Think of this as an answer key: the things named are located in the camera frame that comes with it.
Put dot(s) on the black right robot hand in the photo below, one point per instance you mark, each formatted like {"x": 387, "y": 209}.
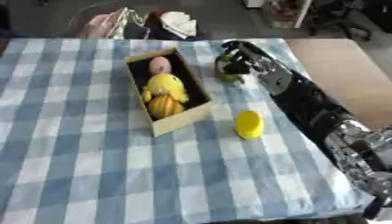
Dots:
{"x": 240, "y": 59}

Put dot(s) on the green toy fruit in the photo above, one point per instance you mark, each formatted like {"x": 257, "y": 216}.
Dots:
{"x": 227, "y": 76}

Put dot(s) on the silver and black right robot arm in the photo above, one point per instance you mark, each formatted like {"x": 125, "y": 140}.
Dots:
{"x": 316, "y": 116}

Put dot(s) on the tan cardboard box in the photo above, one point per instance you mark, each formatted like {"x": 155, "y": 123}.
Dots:
{"x": 176, "y": 116}

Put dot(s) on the yellow toy lemon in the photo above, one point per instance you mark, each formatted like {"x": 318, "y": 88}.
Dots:
{"x": 249, "y": 124}

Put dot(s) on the bag with white contents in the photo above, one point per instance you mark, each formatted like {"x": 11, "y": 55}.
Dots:
{"x": 173, "y": 24}

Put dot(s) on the yellow soft toy duck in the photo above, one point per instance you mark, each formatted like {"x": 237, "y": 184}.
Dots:
{"x": 165, "y": 87}

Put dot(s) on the pink toy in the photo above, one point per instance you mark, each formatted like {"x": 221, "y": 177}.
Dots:
{"x": 160, "y": 66}

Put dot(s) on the orange striped toy pumpkin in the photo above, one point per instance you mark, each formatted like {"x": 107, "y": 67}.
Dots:
{"x": 164, "y": 106}

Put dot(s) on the black chair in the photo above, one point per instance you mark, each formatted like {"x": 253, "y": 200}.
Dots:
{"x": 339, "y": 16}

